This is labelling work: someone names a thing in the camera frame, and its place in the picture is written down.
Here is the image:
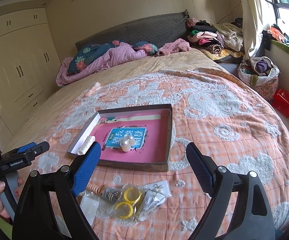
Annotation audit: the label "pink fuzzy garment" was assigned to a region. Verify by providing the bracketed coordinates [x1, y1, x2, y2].
[157, 38, 191, 56]

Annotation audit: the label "white hair claw clip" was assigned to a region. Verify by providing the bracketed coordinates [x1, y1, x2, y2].
[77, 135, 95, 155]

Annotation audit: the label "pile of clothes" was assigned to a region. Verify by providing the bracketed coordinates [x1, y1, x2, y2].
[186, 17, 245, 63]

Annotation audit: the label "dark grey headboard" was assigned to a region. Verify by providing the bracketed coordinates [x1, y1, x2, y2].
[75, 10, 189, 50]

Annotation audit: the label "dark floral pillow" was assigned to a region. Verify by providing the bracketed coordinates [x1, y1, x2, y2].
[68, 40, 121, 74]

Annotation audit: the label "clear bag white card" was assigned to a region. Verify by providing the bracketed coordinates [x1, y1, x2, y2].
[80, 196, 100, 226]

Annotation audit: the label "clear box rhinestone hairpins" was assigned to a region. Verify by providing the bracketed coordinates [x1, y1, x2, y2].
[101, 186, 122, 203]

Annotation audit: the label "peach spiral hair tie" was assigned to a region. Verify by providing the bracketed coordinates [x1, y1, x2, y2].
[86, 183, 107, 196]

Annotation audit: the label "clothes on window sill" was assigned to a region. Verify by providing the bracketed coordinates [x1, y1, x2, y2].
[262, 24, 289, 54]

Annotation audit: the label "floral laundry basket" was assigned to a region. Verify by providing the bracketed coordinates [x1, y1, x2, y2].
[238, 56, 280, 102]

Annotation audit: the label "silver jewelry plastic bag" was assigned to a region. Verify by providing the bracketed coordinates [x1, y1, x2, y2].
[135, 190, 166, 221]

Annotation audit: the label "cream wardrobe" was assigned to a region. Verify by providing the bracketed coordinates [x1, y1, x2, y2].
[0, 8, 60, 142]

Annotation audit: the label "tan bed sheet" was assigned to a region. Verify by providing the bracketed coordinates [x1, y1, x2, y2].
[2, 49, 224, 152]

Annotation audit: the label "bow pearl earrings card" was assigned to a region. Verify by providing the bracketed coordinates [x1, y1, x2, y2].
[144, 180, 172, 198]

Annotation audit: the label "dark cardboard box tray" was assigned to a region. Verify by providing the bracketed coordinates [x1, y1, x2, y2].
[68, 103, 173, 172]

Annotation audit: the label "cream curtain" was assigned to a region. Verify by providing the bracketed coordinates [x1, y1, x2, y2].
[241, 0, 275, 60]

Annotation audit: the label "red plastic stool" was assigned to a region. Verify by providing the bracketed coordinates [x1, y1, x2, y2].
[272, 89, 289, 118]

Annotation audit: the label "bagged yellow hoop earrings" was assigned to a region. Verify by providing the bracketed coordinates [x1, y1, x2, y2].
[110, 184, 145, 221]

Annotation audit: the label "purple blanket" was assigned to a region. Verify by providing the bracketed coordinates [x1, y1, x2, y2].
[56, 42, 148, 87]

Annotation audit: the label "pearl ball hair clip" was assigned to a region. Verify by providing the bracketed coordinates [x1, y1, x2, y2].
[120, 134, 136, 152]

